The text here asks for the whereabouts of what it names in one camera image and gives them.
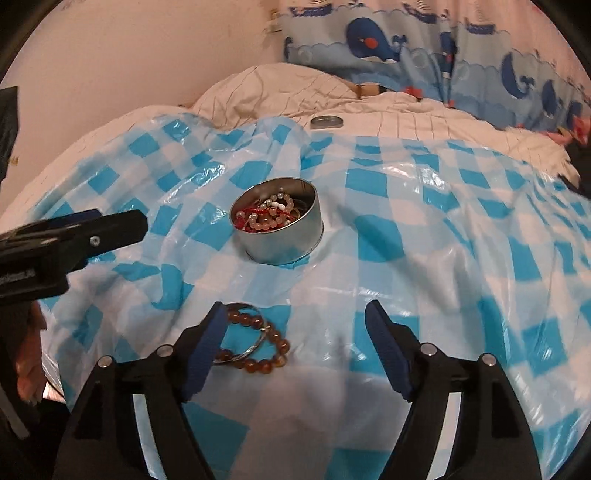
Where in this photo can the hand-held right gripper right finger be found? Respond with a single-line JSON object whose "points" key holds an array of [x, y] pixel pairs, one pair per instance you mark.
{"points": [[390, 350]]}

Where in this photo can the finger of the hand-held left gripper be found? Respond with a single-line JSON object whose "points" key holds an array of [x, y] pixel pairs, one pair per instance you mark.
{"points": [[111, 230]]}

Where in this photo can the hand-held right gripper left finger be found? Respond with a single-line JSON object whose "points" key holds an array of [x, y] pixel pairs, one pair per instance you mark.
{"points": [[203, 355]]}

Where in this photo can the round metal tin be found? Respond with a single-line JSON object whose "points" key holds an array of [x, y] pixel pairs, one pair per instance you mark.
{"points": [[286, 242]]}

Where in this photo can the person's left hand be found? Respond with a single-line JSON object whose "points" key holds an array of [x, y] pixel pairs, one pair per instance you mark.
{"points": [[37, 360]]}

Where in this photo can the blue checkered plastic sheet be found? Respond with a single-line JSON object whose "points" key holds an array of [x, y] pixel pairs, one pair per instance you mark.
{"points": [[415, 258]]}

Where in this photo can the white grid-line duvet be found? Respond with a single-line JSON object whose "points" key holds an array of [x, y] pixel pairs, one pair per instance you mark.
{"points": [[286, 87]]}

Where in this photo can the round metal tin lid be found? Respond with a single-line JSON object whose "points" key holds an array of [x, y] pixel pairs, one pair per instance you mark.
{"points": [[327, 122]]}

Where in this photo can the blue whale print curtain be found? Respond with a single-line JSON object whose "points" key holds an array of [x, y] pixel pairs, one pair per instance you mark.
{"points": [[415, 41]]}

